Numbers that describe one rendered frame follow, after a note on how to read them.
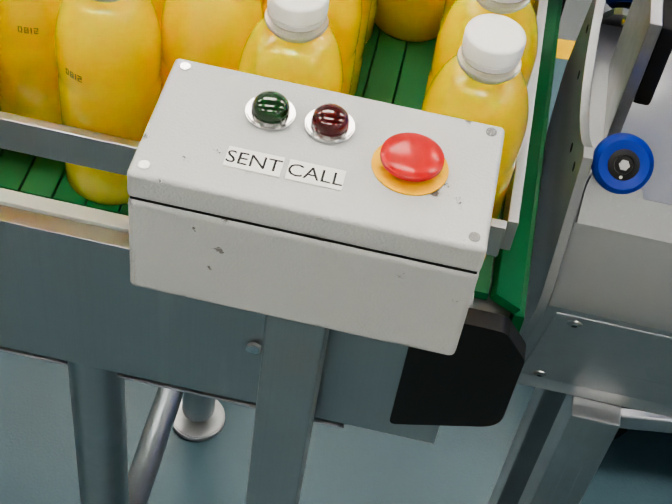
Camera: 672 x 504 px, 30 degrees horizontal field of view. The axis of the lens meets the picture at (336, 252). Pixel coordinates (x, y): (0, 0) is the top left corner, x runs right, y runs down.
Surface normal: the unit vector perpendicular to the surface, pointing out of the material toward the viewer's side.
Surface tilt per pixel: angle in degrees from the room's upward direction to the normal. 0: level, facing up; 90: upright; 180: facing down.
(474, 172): 0
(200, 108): 0
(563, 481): 90
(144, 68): 90
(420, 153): 0
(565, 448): 90
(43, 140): 90
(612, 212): 52
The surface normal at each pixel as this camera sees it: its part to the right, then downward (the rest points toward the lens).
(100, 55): 0.00, 0.61
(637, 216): -0.08, 0.18
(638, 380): -0.20, 0.90
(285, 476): -0.19, 0.74
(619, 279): -0.15, 0.48
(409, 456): 0.11, -0.64
